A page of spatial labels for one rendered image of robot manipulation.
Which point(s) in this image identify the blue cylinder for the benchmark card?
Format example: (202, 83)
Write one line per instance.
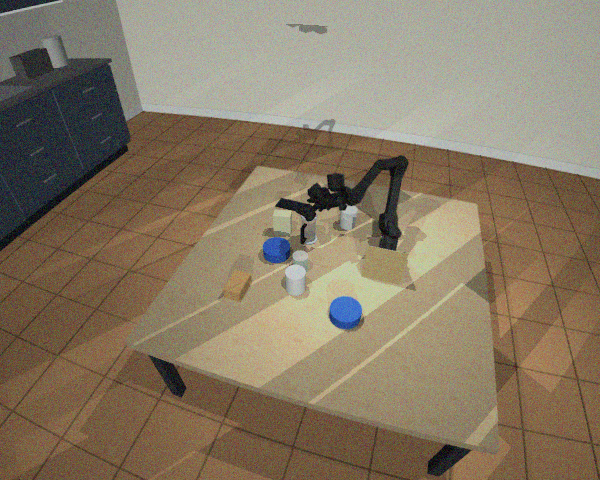
(276, 250)
(345, 312)

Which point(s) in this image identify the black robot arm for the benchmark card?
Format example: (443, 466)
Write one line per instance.
(388, 221)

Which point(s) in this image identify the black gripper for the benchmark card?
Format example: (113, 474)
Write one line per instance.
(308, 211)

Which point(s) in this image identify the light grey cylinder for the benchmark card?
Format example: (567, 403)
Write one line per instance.
(348, 217)
(295, 279)

